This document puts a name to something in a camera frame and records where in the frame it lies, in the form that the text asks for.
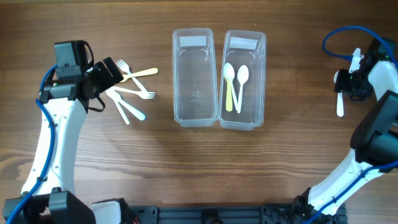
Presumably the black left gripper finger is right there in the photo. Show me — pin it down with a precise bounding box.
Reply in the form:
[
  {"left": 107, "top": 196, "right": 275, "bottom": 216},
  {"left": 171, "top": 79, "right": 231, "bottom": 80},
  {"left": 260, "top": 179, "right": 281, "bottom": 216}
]
[
  {"left": 103, "top": 57, "right": 123, "bottom": 84},
  {"left": 90, "top": 62, "right": 111, "bottom": 92}
]

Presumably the yellow plastic fork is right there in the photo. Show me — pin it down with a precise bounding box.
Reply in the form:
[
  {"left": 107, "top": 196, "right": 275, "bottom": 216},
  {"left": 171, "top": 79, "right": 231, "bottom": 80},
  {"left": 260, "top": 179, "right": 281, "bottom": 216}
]
[{"left": 121, "top": 68, "right": 159, "bottom": 83}]

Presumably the white fork long handle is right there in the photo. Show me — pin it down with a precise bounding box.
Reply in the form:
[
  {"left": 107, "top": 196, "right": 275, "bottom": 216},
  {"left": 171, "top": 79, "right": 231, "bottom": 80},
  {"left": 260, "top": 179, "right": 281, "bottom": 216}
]
[{"left": 116, "top": 59, "right": 149, "bottom": 96}]

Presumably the white plastic fork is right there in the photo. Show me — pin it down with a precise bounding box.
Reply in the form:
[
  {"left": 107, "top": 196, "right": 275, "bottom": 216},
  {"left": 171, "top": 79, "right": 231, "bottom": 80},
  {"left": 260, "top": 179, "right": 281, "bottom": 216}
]
[{"left": 105, "top": 88, "right": 130, "bottom": 125}]

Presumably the white plastic spoon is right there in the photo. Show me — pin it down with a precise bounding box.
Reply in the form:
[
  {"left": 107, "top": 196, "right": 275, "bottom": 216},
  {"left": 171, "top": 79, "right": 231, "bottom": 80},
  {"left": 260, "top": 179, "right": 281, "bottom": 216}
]
[
  {"left": 223, "top": 63, "right": 238, "bottom": 110},
  {"left": 333, "top": 70, "right": 345, "bottom": 118},
  {"left": 238, "top": 65, "right": 249, "bottom": 113}
]

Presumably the cream plastic fork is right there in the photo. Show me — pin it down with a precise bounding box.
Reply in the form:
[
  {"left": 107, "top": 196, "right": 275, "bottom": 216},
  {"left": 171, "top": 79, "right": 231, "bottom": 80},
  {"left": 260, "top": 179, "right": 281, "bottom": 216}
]
[{"left": 112, "top": 86, "right": 155, "bottom": 100}]

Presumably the light blue plastic fork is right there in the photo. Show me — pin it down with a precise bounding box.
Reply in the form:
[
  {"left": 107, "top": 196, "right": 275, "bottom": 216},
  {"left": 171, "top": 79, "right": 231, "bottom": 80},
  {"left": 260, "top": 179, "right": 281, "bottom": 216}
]
[{"left": 115, "top": 93, "right": 146, "bottom": 121}]

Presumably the yellow plastic spoon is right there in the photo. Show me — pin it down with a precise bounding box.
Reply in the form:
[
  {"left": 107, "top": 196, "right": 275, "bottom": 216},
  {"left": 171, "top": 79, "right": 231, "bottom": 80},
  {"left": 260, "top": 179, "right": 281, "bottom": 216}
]
[{"left": 224, "top": 75, "right": 233, "bottom": 112}]

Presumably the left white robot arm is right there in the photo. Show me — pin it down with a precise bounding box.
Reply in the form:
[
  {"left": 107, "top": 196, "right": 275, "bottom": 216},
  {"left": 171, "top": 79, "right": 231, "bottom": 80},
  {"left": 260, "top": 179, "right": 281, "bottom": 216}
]
[{"left": 3, "top": 57, "right": 134, "bottom": 223}]

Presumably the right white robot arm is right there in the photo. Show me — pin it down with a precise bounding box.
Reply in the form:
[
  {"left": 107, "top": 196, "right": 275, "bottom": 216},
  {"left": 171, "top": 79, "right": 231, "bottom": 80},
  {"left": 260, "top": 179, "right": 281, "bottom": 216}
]
[{"left": 290, "top": 41, "right": 397, "bottom": 223}]

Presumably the left clear plastic container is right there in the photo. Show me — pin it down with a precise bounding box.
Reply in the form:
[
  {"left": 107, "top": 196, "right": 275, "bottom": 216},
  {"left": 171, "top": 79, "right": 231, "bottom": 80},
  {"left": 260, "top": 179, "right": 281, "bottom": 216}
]
[{"left": 172, "top": 28, "right": 218, "bottom": 128}]

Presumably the clear plastic container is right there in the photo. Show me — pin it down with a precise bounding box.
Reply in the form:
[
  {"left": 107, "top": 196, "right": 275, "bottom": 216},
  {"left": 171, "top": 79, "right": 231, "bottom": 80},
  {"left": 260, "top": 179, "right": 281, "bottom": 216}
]
[
  {"left": 218, "top": 30, "right": 267, "bottom": 131},
  {"left": 172, "top": 28, "right": 218, "bottom": 128}
]

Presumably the right clear plastic container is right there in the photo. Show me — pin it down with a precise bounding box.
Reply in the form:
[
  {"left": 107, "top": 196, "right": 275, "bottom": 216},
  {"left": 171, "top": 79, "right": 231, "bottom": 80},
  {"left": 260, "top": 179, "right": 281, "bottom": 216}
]
[{"left": 218, "top": 30, "right": 267, "bottom": 131}]

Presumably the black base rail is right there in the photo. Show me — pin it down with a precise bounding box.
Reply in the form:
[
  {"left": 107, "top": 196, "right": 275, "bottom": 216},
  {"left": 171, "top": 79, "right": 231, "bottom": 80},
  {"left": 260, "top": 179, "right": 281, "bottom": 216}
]
[{"left": 130, "top": 203, "right": 348, "bottom": 224}]

